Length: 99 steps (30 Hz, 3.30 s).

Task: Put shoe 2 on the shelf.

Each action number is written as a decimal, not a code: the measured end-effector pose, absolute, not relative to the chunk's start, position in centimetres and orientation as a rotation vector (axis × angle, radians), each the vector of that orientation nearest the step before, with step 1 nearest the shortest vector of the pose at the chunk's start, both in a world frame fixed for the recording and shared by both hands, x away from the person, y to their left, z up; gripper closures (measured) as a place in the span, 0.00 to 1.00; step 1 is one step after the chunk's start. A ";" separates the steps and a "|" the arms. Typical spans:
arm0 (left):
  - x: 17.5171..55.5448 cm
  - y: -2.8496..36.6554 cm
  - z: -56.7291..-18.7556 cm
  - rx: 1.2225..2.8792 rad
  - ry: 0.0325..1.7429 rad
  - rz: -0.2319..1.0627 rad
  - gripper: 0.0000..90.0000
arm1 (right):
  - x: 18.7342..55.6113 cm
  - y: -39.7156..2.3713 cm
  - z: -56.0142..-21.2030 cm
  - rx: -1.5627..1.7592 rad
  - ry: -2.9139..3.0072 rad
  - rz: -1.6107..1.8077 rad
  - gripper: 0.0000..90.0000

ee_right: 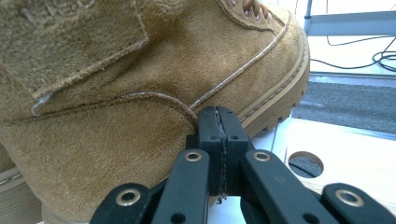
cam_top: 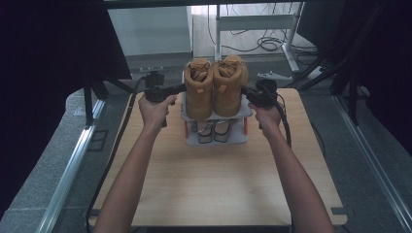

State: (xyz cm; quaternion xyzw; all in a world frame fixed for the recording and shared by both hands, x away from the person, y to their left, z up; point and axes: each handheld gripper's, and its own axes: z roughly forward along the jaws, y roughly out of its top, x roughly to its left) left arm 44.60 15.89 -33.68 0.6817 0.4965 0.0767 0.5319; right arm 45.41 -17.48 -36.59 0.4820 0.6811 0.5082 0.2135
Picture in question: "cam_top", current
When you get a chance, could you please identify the black tripod stand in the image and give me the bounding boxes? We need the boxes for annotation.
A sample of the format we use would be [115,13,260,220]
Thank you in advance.
[82,72,136,130]
[284,54,361,126]

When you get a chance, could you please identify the person's left hand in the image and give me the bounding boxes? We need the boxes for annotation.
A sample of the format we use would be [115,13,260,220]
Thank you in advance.
[138,94,179,131]

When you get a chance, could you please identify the dark curtain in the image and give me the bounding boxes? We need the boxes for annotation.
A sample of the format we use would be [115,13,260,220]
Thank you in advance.
[297,0,412,159]
[0,0,132,215]

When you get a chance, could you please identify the tan suede boot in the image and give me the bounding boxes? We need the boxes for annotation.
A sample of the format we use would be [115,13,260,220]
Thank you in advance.
[183,57,215,121]
[212,53,250,118]

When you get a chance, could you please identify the person's right hand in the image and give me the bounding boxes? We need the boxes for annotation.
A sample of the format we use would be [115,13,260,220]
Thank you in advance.
[250,102,287,137]

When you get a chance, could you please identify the aluminium rail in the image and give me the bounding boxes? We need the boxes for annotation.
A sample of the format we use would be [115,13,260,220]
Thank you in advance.
[35,98,107,233]
[332,94,412,233]

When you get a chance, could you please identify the black floor cables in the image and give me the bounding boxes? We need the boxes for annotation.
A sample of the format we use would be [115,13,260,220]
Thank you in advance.
[206,3,320,66]

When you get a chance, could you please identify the white desk frame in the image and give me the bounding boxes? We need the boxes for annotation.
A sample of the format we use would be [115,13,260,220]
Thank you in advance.
[213,2,301,74]

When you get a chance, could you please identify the black sandal with rhinestone strap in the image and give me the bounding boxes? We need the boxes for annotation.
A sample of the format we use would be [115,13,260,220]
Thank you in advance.
[213,118,233,144]
[195,119,215,145]

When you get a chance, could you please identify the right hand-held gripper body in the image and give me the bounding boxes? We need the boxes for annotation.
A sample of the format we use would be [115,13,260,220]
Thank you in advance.
[254,71,292,108]

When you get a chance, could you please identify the white power strip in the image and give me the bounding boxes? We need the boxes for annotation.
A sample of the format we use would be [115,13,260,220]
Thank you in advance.
[306,65,324,81]

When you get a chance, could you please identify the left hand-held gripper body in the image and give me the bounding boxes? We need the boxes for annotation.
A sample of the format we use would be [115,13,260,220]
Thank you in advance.
[139,66,178,104]

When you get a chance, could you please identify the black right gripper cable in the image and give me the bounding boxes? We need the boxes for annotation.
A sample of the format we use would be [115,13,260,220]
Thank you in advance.
[272,92,292,149]

